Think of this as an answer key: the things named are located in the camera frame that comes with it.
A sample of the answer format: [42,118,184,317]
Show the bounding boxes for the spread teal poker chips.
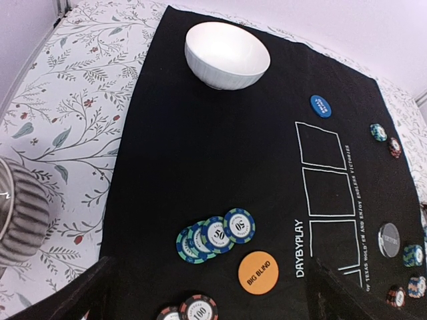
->
[175,208,256,265]

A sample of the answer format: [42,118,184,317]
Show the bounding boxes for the black poker felt mat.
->
[101,8,426,319]

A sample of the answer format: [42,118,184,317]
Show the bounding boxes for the white ceramic bowl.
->
[184,21,271,91]

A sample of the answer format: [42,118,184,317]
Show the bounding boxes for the black dealer button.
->
[378,223,400,258]

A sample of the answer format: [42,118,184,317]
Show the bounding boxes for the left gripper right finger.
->
[310,259,397,319]

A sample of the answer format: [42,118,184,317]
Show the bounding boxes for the orange chip pair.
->
[156,294,219,320]

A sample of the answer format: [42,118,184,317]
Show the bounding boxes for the orange chip stack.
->
[386,286,406,308]
[388,137,402,159]

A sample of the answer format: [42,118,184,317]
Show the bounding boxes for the teal poker chip stack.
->
[403,245,424,267]

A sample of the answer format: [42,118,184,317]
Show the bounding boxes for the orange big blind button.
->
[238,251,279,295]

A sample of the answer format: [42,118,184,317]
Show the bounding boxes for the striped metal cup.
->
[1,157,49,274]

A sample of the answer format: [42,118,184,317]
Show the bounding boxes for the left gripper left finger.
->
[10,257,117,320]

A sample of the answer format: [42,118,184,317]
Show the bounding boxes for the blue small blind button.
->
[310,95,332,119]

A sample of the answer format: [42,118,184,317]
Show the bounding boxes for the white poker chip stack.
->
[408,276,426,299]

